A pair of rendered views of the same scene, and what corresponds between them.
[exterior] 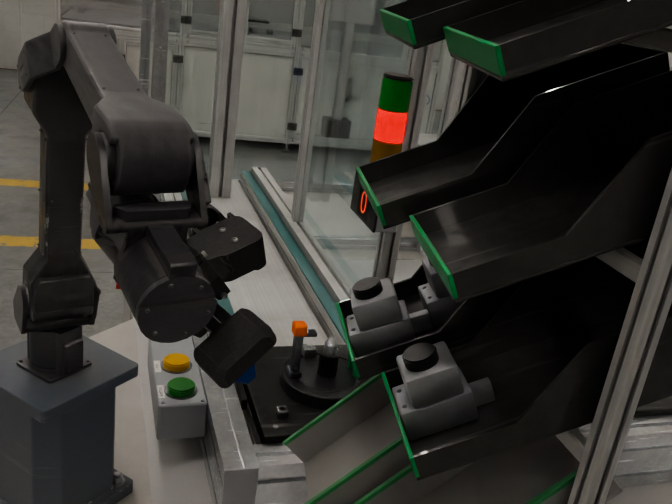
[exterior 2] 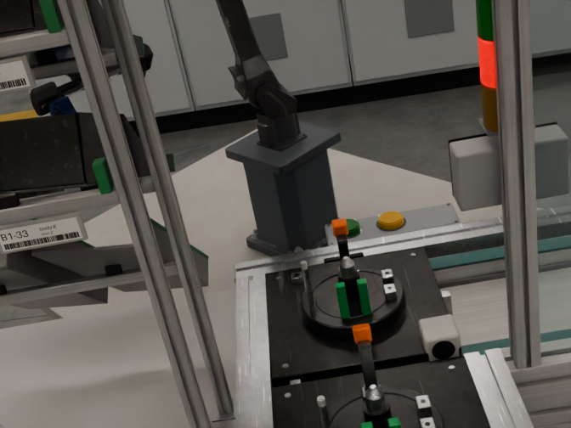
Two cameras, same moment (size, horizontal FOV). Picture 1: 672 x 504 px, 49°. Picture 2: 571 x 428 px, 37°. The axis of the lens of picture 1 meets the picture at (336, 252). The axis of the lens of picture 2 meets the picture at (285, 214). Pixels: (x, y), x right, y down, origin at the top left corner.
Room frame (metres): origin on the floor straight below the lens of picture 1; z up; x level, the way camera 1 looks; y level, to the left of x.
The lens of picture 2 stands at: (1.27, -0.90, 1.66)
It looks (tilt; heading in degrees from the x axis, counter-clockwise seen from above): 29 degrees down; 113
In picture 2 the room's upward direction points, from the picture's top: 11 degrees counter-clockwise
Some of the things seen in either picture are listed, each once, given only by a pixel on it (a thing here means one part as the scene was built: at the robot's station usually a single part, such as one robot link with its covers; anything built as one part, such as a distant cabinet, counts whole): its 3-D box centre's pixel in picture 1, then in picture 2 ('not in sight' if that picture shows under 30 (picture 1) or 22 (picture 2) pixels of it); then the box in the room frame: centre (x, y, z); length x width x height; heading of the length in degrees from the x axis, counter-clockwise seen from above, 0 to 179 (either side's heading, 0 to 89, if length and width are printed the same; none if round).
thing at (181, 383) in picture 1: (181, 389); (347, 229); (0.91, 0.19, 0.96); 0.04 x 0.04 x 0.02
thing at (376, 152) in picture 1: (385, 154); (505, 102); (1.19, -0.06, 1.28); 0.05 x 0.05 x 0.05
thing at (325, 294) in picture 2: (326, 378); (353, 301); (0.97, -0.01, 0.98); 0.14 x 0.14 x 0.02
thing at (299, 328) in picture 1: (302, 345); (343, 248); (0.95, 0.03, 1.04); 0.04 x 0.02 x 0.08; 110
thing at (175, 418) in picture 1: (175, 382); (392, 239); (0.98, 0.22, 0.93); 0.21 x 0.07 x 0.06; 20
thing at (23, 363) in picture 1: (55, 343); (278, 125); (0.78, 0.32, 1.09); 0.07 x 0.07 x 0.06; 61
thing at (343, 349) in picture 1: (324, 389); (354, 312); (0.97, -0.01, 0.96); 0.24 x 0.24 x 0.02; 20
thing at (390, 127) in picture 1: (390, 125); (504, 57); (1.19, -0.06, 1.33); 0.05 x 0.05 x 0.05
